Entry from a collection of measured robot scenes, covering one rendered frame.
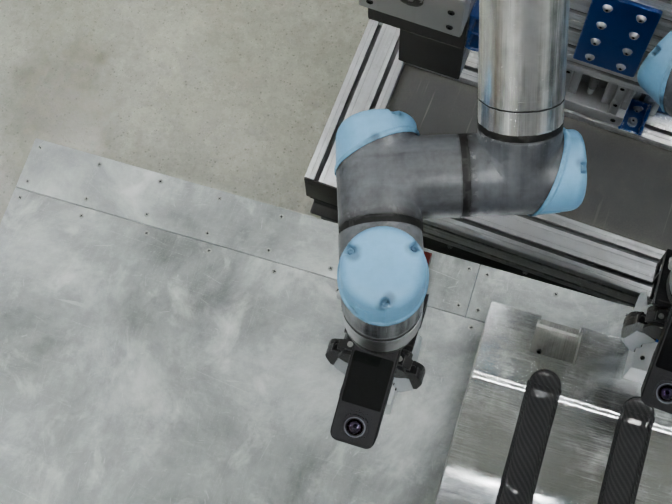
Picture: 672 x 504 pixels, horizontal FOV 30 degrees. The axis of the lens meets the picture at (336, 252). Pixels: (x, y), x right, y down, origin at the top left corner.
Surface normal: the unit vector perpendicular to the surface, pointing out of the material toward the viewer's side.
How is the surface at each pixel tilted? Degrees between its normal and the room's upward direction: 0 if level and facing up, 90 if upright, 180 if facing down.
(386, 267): 0
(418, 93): 0
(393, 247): 0
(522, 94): 48
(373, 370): 29
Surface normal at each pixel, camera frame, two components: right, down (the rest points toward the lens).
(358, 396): -0.17, 0.17
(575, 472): -0.04, -0.27
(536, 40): 0.07, 0.49
